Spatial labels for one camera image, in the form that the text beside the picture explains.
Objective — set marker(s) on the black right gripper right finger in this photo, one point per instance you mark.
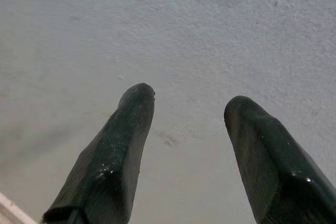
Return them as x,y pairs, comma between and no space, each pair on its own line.
275,166

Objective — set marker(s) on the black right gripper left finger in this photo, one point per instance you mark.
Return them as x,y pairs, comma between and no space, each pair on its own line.
113,155

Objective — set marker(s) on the white baseboard strip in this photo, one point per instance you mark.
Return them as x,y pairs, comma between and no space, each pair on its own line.
10,212

